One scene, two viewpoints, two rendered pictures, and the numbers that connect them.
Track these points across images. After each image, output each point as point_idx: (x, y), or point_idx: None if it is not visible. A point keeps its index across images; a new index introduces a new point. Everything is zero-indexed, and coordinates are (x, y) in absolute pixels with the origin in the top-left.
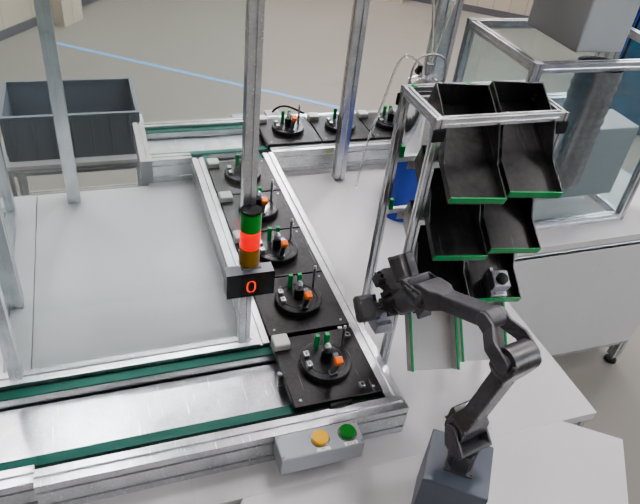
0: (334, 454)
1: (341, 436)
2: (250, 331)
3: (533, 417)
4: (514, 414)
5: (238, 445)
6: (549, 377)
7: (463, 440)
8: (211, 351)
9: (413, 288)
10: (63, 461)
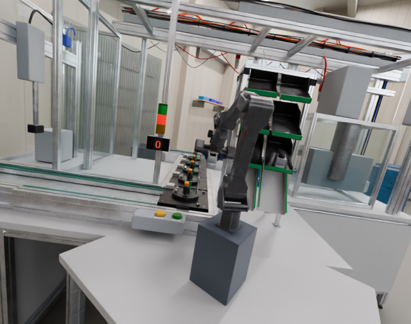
0: (164, 224)
1: (172, 216)
2: (160, 182)
3: (304, 258)
4: (291, 253)
5: (117, 206)
6: (319, 245)
7: (227, 194)
8: (138, 182)
9: (217, 116)
10: None
